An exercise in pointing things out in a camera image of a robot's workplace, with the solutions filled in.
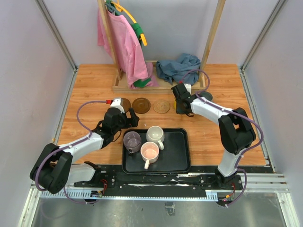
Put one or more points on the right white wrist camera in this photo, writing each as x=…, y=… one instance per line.
x=188, y=87

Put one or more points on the white ceramic mug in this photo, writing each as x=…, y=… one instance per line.
x=156, y=134

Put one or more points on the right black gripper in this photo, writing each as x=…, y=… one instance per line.
x=179, y=111

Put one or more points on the blue crumpled cloth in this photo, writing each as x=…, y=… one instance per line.
x=174, y=70

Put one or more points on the green clothes hanger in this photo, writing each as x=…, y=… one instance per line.
x=116, y=9

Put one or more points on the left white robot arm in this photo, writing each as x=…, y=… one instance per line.
x=53, y=168

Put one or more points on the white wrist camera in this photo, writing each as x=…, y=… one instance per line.
x=188, y=87
x=117, y=103

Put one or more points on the black plastic tray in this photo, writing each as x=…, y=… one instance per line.
x=175, y=158

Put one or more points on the pink ceramic mug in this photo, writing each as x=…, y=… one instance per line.
x=149, y=153

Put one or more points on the wooden clothes rack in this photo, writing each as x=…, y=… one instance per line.
x=119, y=81

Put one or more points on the purple glass cup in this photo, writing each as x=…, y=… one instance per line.
x=132, y=142

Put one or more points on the grey ceramic mug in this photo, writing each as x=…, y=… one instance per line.
x=207, y=95

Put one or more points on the brown wooden coaster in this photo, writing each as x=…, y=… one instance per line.
x=125, y=104
x=141, y=105

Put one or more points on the woven rattan coaster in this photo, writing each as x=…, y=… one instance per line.
x=161, y=106

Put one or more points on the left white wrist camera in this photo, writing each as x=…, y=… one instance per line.
x=117, y=103

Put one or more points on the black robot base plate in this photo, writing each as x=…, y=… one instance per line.
x=118, y=183

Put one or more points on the pink shirt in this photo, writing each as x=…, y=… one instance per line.
x=139, y=73

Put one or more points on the yellow clothes hanger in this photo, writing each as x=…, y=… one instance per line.
x=138, y=30

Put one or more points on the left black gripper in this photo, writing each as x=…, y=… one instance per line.
x=132, y=122

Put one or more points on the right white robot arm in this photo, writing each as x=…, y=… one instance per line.
x=235, y=128

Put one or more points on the aluminium frame rail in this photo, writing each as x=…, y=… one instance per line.
x=255, y=183

